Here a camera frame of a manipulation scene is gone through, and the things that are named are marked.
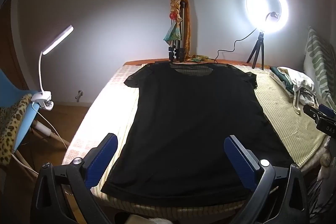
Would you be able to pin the wooden bed frame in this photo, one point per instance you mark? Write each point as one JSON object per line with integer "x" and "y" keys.
{"x": 231, "y": 61}

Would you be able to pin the pile of folded clothes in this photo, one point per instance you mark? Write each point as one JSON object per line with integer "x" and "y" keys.
{"x": 302, "y": 85}

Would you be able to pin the black t-shirt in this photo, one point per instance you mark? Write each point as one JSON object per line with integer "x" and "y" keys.
{"x": 194, "y": 119}

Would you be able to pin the striped bed mat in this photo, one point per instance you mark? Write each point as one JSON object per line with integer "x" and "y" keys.
{"x": 283, "y": 121}

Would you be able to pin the leopard print cloth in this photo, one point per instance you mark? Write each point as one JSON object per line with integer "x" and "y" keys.
{"x": 10, "y": 121}

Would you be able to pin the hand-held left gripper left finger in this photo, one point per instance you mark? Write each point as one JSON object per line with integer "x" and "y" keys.
{"x": 105, "y": 153}

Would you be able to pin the metal door stopper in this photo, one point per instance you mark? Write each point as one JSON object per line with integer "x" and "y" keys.
{"x": 78, "y": 95}

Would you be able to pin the pink plaid bed sheet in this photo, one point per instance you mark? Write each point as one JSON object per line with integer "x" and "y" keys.
{"x": 86, "y": 134}

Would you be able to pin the dark green cloth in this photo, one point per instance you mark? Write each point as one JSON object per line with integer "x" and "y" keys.
{"x": 282, "y": 79}

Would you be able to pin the blue chair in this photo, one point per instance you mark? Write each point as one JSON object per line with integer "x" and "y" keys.
{"x": 25, "y": 119}

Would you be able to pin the small black tripod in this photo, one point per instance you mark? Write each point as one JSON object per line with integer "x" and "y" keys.
{"x": 258, "y": 48}

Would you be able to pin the green patterned pillow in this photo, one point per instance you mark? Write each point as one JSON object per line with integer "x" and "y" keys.
{"x": 319, "y": 58}

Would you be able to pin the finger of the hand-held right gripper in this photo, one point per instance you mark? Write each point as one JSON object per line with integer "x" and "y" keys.
{"x": 328, "y": 111}
{"x": 312, "y": 112}

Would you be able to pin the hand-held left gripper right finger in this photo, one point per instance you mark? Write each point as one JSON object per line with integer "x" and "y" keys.
{"x": 237, "y": 155}

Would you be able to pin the dark patterned clothing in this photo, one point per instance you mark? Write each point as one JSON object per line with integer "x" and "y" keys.
{"x": 324, "y": 197}

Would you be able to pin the white clip desk lamp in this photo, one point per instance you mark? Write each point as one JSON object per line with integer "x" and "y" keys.
{"x": 56, "y": 40}

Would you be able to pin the small green packet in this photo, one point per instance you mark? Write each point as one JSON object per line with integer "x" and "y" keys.
{"x": 198, "y": 58}

